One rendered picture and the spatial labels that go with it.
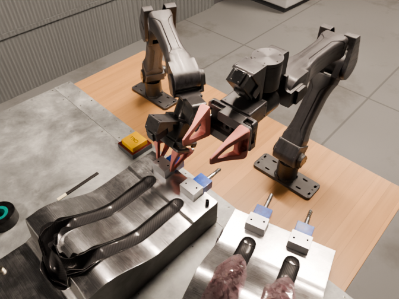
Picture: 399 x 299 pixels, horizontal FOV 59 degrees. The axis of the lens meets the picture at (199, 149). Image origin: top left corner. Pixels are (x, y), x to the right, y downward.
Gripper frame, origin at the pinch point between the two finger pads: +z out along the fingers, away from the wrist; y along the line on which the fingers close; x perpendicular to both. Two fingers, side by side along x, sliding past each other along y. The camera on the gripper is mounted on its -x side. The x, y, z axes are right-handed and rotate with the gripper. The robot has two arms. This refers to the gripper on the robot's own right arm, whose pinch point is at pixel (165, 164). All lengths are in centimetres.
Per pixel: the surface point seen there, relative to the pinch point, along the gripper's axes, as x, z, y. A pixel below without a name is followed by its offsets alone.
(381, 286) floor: 106, 44, 63
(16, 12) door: 51, 7, -202
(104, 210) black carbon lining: -16.1, 12.1, -0.8
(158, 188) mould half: -4.6, 4.7, 3.9
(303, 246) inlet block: 7.0, -0.9, 40.1
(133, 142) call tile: 6.2, 4.5, -19.7
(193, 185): -1.1, -0.4, 11.3
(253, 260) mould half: -0.3, 6.1, 33.4
